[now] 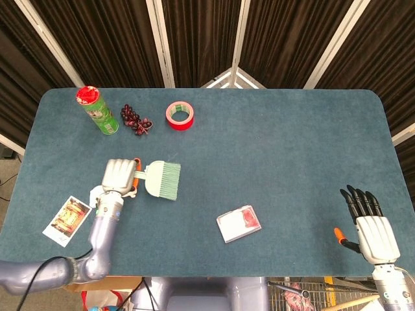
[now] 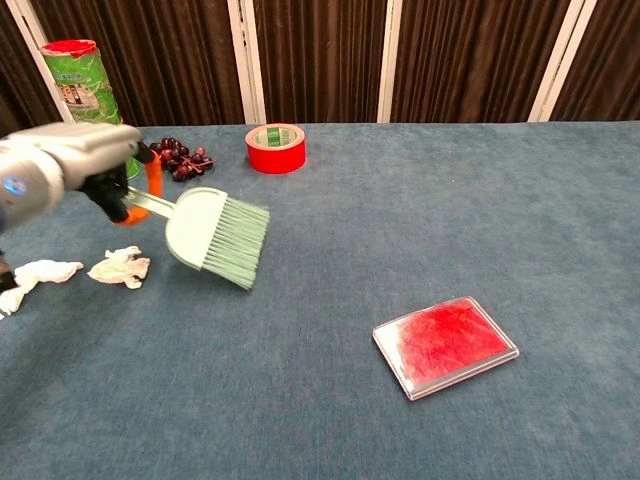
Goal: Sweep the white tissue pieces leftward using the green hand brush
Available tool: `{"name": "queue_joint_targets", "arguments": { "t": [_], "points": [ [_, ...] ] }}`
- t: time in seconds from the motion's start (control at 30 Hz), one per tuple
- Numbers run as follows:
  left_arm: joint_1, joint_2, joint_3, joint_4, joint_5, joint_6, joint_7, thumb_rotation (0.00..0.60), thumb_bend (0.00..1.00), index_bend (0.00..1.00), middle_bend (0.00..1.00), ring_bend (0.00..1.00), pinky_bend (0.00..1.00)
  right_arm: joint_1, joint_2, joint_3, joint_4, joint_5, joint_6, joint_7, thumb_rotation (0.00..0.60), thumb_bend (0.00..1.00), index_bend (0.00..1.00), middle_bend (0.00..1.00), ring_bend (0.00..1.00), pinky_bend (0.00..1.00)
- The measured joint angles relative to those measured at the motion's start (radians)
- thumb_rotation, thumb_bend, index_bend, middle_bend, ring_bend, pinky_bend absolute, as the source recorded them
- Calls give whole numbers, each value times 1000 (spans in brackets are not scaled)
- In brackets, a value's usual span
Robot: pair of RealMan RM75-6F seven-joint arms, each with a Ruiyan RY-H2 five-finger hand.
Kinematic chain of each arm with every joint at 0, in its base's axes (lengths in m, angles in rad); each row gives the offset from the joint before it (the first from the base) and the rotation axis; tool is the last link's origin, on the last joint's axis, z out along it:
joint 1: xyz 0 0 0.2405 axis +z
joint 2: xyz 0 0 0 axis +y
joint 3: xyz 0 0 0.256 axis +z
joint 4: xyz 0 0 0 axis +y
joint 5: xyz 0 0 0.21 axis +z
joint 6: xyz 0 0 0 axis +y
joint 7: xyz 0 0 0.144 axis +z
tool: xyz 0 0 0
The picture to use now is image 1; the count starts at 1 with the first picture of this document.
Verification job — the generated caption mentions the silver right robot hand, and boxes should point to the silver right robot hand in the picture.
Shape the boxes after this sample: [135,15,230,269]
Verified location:
[333,184,401,265]

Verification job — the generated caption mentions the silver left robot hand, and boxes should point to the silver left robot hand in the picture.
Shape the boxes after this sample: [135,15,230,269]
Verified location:
[101,157,143,199]

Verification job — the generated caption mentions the mint green hand brush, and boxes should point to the mint green hand brush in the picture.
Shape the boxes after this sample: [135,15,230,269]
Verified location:
[133,161,182,202]

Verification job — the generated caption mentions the dark red grape bunch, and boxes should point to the dark red grape bunch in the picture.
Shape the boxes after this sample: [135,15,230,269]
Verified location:
[120,104,154,137]

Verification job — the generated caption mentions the green chip can red lid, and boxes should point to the green chip can red lid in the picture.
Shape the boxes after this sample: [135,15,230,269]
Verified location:
[76,86,120,135]

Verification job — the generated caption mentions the wooden stick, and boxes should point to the wooden stick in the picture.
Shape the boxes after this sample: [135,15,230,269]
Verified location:
[333,293,381,311]

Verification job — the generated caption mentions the white bordered photo card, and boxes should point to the white bordered photo card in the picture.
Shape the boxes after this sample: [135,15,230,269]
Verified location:
[41,195,93,249]

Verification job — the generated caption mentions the red tape roll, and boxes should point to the red tape roll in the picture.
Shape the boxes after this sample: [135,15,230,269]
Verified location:
[165,100,196,132]

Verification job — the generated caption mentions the brown cardboard box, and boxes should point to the brown cardboard box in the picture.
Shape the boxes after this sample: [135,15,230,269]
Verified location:
[63,277,144,294]

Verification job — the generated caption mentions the clear case with red feather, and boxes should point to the clear case with red feather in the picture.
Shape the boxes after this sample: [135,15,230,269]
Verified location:
[216,203,262,244]

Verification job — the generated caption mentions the red and white bag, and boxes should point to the red and white bag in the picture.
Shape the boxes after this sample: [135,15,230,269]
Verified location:
[80,290,125,311]

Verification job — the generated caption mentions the brown pleated curtain panel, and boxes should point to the brown pleated curtain panel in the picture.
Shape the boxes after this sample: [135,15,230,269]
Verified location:
[316,0,415,182]
[161,0,243,88]
[239,0,355,89]
[0,0,76,147]
[30,0,167,89]

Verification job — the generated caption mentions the blue felt table cover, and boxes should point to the blue felt table cover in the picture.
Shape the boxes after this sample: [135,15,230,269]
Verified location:
[0,87,411,279]

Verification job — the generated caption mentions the grey robot torso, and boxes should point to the grey robot torso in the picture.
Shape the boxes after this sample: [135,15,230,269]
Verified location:
[130,277,270,311]

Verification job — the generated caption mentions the white screen base foot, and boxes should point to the white screen base foot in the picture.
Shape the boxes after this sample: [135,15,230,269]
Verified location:
[200,67,267,89]

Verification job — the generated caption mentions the metal wire cart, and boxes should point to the metal wire cart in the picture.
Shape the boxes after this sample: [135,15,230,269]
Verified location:
[267,277,381,311]

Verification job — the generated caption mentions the black cable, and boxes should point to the black cable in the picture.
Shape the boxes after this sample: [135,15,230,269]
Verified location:
[16,248,95,311]

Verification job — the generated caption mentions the white screen frame post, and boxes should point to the white screen frame post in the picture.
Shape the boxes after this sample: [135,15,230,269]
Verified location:
[303,0,371,89]
[145,0,176,88]
[231,0,251,71]
[14,0,86,88]

